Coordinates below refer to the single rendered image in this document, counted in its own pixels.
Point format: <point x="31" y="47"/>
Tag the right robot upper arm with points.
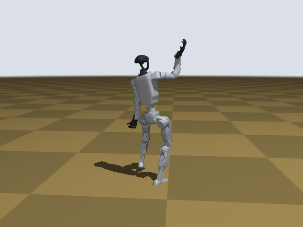
<point x="157" y="76"/>

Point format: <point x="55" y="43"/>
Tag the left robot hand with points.
<point x="133" y="123"/>

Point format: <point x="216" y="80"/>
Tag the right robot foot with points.
<point x="157" y="182"/>

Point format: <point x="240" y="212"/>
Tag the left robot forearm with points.
<point x="137" y="109"/>

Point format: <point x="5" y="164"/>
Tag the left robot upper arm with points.
<point x="134" y="90"/>

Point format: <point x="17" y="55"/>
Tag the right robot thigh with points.
<point x="166" y="131"/>

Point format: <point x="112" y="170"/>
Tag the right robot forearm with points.
<point x="177" y="67"/>

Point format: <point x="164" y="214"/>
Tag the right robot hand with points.
<point x="179" y="53"/>

